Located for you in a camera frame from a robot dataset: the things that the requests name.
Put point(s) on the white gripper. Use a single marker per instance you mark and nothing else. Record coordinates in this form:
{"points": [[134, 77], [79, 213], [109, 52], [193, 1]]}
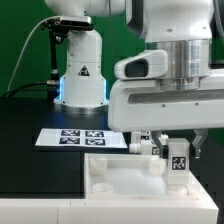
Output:
{"points": [[140, 105]]}

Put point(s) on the white square tabletop tray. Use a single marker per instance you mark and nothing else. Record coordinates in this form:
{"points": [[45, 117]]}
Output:
{"points": [[128, 176]]}

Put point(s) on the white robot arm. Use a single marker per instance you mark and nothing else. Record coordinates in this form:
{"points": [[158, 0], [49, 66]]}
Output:
{"points": [[168, 86]]}

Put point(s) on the white L-shaped corner fence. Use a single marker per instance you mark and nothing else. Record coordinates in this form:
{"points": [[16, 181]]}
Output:
{"points": [[89, 211]]}

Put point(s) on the white tag sheet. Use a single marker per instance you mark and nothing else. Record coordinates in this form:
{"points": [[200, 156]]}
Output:
{"points": [[80, 137]]}

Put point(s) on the black camera on stand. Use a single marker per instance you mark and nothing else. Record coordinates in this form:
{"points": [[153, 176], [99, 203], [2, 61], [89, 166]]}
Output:
{"points": [[59, 28]]}

